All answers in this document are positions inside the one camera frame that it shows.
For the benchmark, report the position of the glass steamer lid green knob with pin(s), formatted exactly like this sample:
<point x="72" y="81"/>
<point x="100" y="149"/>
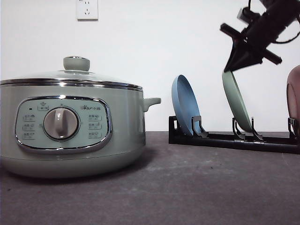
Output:
<point x="76" y="72"/>

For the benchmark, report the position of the black dish rack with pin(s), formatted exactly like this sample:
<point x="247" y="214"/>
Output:
<point x="200" y="137"/>

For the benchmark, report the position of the pink plate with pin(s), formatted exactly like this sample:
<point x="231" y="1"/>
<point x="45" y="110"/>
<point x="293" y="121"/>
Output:
<point x="293" y="93"/>

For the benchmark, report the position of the light green electric steamer pot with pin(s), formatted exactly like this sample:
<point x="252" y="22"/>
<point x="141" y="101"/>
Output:
<point x="71" y="127"/>

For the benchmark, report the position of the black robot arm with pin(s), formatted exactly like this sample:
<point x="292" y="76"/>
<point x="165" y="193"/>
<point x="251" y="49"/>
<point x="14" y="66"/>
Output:
<point x="250" y="45"/>

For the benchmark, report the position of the blue plate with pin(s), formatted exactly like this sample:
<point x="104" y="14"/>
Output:
<point x="185" y="102"/>

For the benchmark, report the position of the green plate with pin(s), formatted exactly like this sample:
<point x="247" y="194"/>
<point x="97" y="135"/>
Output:
<point x="236" y="100"/>

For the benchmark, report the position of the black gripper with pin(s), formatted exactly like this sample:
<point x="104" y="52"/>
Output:
<point x="248" y="14"/>

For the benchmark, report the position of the white wall socket left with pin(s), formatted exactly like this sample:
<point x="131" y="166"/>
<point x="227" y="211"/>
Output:
<point x="87" y="10"/>

